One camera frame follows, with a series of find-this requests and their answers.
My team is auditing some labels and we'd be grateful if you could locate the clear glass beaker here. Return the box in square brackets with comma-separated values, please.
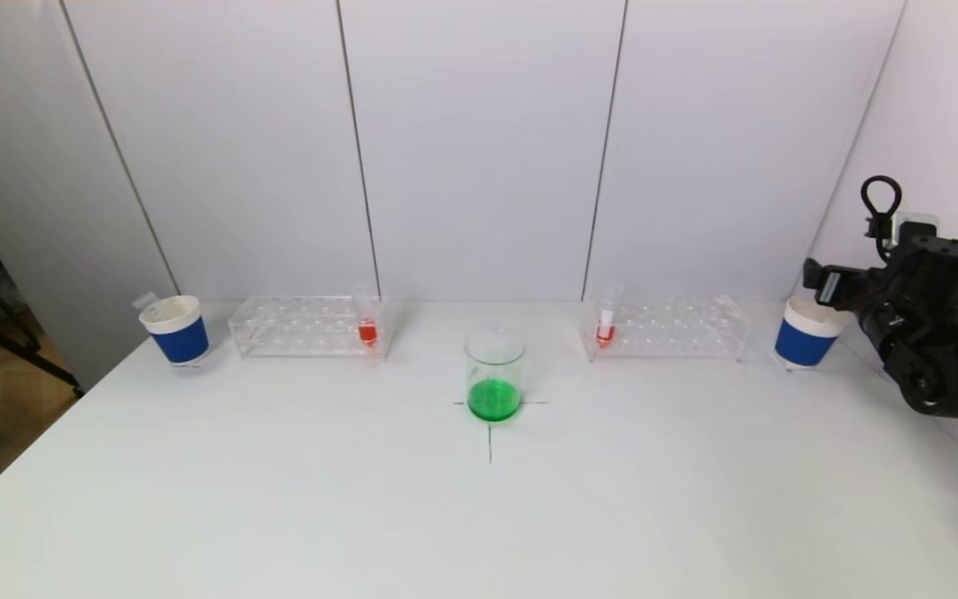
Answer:
[464, 328, 527, 423]

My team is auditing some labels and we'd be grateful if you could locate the labelled test tube red liquid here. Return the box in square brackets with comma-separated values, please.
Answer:
[595, 283, 623, 349]

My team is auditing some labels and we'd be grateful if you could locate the clear acrylic test tube rack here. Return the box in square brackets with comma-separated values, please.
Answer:
[579, 293, 753, 364]
[229, 295, 393, 362]

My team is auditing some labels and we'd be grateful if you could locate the test tube with red liquid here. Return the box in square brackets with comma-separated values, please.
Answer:
[353, 285, 381, 350]

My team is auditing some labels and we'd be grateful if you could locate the white paper cup blue sleeve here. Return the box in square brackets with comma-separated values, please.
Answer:
[773, 298, 854, 371]
[138, 295, 211, 368]

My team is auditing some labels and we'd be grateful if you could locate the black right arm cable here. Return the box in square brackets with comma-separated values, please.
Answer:
[860, 175, 904, 260]

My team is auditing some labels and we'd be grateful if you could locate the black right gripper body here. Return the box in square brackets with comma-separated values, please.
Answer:
[814, 265, 881, 311]

